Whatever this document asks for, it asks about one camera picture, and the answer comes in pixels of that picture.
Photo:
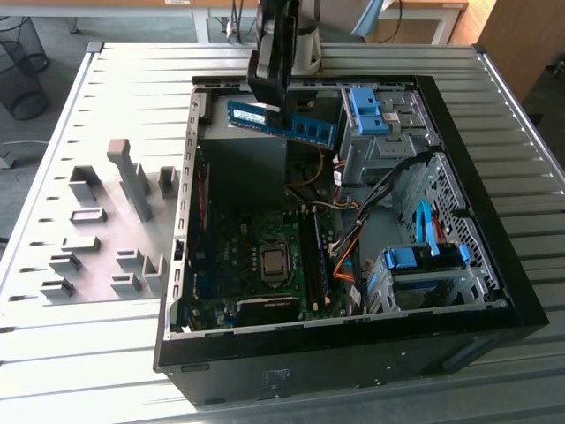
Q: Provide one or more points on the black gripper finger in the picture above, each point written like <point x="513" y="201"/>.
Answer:
<point x="276" y="88"/>

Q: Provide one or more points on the blue RAM stick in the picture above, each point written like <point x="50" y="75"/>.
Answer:
<point x="309" y="130"/>

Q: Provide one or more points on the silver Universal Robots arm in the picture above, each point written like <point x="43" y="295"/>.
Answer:
<point x="308" y="48"/>

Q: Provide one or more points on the installed RAM stick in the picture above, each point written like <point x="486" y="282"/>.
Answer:
<point x="321" y="256"/>

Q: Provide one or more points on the black empty RAM slot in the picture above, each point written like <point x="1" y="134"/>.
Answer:
<point x="305" y="260"/>

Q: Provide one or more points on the grey power supply unit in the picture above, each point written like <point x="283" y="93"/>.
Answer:
<point x="243" y="172"/>

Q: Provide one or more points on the blue drive bay latch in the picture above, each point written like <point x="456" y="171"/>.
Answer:
<point x="368" y="119"/>

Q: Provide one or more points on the metal drive cage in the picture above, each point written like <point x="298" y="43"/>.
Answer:
<point x="390" y="150"/>

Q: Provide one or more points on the silver CPU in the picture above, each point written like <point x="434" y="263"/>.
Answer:
<point x="274" y="261"/>

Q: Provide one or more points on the green motherboard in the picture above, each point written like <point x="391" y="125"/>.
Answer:
<point x="229" y="265"/>

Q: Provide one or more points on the grey parts rack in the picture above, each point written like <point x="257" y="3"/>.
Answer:
<point x="110" y="209"/>

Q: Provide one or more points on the hard disk in blue carrier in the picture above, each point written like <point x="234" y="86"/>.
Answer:
<point x="401" y="258"/>

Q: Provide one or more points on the black graphics card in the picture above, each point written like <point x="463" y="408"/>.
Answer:
<point x="269" y="311"/>

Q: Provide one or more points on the brown wooden cabinet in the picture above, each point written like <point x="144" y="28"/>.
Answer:
<point x="521" y="44"/>

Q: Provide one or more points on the metal disk bay cage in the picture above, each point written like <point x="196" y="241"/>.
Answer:
<point x="434" y="277"/>

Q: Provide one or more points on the black mesh wastebasket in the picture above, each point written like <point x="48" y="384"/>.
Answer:
<point x="26" y="97"/>

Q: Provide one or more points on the black open PC case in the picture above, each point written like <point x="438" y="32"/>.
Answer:
<point x="309" y="358"/>

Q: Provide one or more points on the wooden desk white frame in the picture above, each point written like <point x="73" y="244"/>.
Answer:
<point x="446" y="26"/>

